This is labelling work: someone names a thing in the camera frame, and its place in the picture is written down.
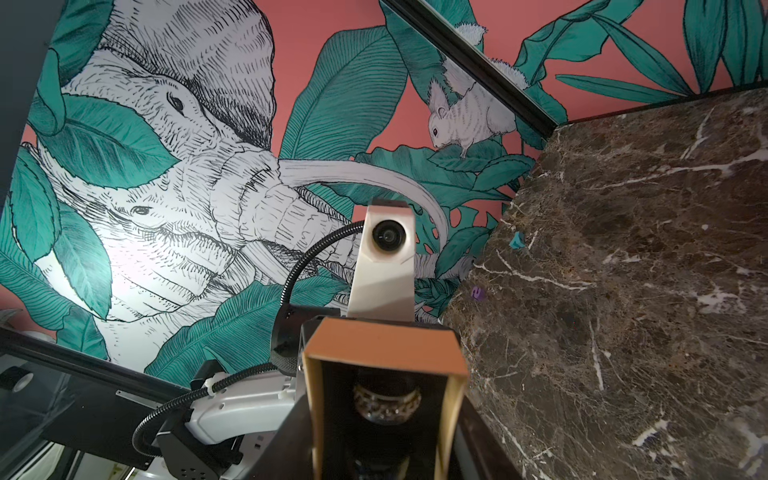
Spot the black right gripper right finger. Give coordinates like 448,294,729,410
449,398,521,480

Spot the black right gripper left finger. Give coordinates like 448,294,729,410
240,395,312,480

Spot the silver ring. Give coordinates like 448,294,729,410
352,383,422,426

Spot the tan ring box base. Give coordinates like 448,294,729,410
302,317,469,479

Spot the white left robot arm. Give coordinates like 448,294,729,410
138,304,341,479

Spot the purple plastic block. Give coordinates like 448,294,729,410
471,286,486,300

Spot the cyan plastic block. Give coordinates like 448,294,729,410
509,231,527,250

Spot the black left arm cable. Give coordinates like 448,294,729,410
131,220,366,458

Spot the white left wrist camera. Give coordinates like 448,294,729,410
347,199,415,323

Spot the black left corner post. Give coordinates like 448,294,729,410
383,0,557,138

